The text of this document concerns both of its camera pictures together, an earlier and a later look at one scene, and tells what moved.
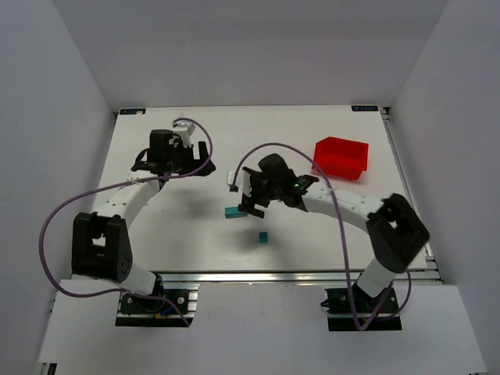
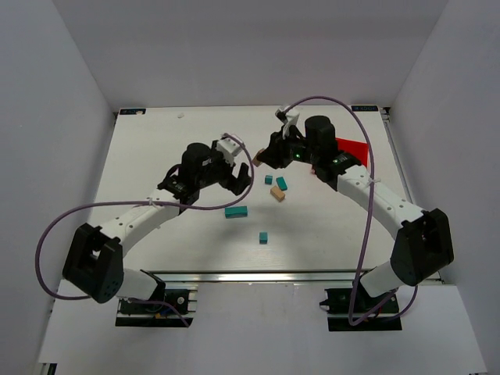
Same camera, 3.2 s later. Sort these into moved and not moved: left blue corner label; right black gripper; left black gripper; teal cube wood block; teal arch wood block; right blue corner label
Moved: right black gripper; left black gripper
Not moved: right blue corner label; left blue corner label; teal arch wood block; teal cube wood block
